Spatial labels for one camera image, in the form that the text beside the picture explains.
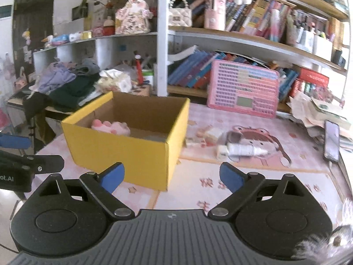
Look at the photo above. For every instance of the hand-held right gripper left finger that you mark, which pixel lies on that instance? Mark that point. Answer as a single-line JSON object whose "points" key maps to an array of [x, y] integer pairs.
{"points": [[111, 178]]}

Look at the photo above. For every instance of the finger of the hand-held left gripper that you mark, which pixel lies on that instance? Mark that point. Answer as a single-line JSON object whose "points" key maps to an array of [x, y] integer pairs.
{"points": [[15, 141], [47, 163]]}

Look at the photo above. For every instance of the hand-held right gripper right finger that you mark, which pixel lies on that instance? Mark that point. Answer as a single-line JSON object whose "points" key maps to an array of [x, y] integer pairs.
{"points": [[231, 178]]}

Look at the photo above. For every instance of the yellow cardboard box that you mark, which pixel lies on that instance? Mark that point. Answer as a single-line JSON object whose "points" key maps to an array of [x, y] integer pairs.
{"points": [[124, 157]]}

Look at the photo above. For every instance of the small white adapter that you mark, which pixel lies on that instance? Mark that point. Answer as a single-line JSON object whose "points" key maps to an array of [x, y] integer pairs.
{"points": [[222, 152]]}

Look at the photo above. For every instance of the white plastic bottle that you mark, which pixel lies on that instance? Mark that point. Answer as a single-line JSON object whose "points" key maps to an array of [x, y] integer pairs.
{"points": [[242, 149]]}

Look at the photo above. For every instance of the cream small box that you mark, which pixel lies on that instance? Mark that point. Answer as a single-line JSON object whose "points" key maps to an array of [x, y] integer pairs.
{"points": [[213, 134]]}

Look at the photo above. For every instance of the black cloth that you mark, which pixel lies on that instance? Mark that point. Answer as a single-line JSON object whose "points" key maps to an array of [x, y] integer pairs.
{"points": [[35, 106]]}

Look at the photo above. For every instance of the pink cartoon desk mat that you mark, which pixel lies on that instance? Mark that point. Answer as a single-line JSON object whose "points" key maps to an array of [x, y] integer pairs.
{"points": [[275, 171]]}

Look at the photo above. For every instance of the pink plush toy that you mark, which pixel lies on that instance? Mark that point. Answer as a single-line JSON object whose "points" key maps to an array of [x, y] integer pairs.
{"points": [[110, 127]]}

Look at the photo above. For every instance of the purple cloth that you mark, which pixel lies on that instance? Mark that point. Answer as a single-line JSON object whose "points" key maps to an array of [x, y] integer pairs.
{"points": [[55, 78]]}

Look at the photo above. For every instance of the dark green cloth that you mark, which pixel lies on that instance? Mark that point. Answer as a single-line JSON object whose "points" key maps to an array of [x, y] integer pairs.
{"points": [[74, 89]]}

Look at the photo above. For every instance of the pink learning tablet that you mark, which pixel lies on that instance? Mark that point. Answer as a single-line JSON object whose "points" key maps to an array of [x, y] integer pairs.
{"points": [[242, 88]]}

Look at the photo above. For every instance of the tissue pack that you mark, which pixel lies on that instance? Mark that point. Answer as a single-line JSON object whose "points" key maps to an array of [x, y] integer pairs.
{"points": [[114, 81]]}

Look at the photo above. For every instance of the pile of loose papers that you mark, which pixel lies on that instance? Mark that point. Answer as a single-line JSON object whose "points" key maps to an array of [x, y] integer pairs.
{"points": [[311, 110]]}

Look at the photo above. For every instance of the grey cloth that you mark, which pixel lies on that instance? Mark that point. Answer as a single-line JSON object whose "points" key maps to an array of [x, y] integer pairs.
{"points": [[88, 66]]}

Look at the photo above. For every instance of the white and green cup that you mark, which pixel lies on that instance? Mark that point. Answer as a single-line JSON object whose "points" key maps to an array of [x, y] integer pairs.
{"points": [[148, 77]]}

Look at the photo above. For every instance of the black smartphone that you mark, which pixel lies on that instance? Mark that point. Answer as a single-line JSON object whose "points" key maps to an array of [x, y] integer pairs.
{"points": [[331, 140]]}

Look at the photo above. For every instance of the slim blue book bundle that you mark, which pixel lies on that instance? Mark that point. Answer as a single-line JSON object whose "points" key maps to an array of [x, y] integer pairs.
{"points": [[288, 84]]}

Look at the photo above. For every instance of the fluffy grey sleeve cuff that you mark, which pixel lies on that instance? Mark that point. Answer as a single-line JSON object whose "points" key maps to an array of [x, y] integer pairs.
{"points": [[317, 247]]}

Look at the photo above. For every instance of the blue small pack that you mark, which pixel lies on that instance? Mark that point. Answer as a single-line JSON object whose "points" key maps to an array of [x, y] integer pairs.
{"points": [[60, 40]]}

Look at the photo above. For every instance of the red pen toy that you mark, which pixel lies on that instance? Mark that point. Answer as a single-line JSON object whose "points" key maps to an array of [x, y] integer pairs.
{"points": [[139, 70]]}

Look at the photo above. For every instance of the row of blue books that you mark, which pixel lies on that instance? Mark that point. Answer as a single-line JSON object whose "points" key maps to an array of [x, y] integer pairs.
{"points": [[190, 69]]}

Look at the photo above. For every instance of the white small carton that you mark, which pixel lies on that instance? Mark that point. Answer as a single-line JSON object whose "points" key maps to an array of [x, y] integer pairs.
{"points": [[75, 36]]}

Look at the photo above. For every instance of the red box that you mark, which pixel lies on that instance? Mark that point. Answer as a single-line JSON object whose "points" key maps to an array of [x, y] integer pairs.
{"points": [[311, 80]]}

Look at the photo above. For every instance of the yellow small carton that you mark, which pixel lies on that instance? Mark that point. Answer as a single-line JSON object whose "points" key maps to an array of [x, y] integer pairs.
{"points": [[86, 34]]}

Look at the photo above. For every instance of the white cubby shelf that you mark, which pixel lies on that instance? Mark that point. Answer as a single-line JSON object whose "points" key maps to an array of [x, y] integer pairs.
{"points": [[110, 47]]}

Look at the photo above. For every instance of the white storage bin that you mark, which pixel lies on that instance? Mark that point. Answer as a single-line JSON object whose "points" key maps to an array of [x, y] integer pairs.
{"points": [[303, 42], [322, 48]]}

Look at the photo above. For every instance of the black small box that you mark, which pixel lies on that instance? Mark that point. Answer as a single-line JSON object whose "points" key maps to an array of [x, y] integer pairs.
{"points": [[338, 58]]}

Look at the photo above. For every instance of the floral fabric bag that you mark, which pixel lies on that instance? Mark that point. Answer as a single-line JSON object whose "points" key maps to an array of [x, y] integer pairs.
{"points": [[133, 18]]}

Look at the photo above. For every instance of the row of colourful books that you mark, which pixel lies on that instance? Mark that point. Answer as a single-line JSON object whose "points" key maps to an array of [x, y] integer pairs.
{"points": [[256, 16]]}

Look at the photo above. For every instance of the pink cylinder box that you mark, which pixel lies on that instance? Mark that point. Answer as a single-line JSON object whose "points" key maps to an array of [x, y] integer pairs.
{"points": [[215, 12]]}

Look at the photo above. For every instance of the white quilted handbag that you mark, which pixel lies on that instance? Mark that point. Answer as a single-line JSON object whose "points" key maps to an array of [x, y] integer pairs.
{"points": [[179, 16]]}

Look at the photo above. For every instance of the white shelf post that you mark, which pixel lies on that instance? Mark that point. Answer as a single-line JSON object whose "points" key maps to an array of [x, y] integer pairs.
{"points": [[162, 47]]}

